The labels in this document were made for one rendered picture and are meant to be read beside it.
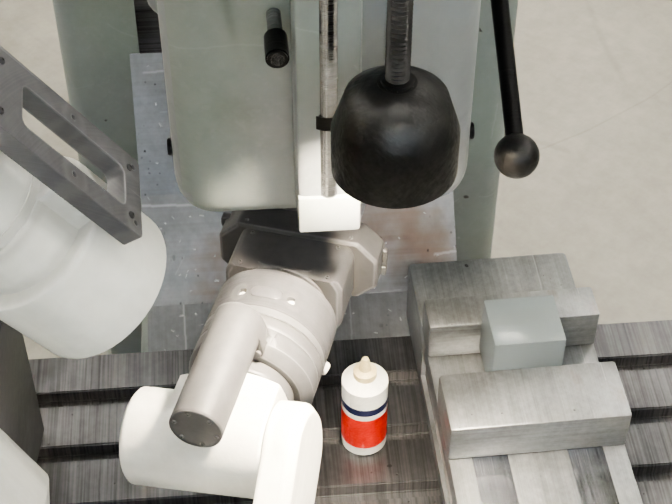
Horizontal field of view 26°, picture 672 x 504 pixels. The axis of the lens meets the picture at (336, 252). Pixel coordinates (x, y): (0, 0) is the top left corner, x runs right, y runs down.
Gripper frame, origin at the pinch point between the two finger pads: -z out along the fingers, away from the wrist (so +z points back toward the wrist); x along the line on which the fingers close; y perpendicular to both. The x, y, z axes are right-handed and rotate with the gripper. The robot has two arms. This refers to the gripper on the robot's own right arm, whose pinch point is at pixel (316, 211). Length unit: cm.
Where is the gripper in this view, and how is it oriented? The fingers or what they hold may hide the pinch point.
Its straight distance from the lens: 110.8
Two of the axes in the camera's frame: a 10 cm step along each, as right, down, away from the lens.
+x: -9.7, -1.7, 1.7
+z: -2.4, 6.8, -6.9
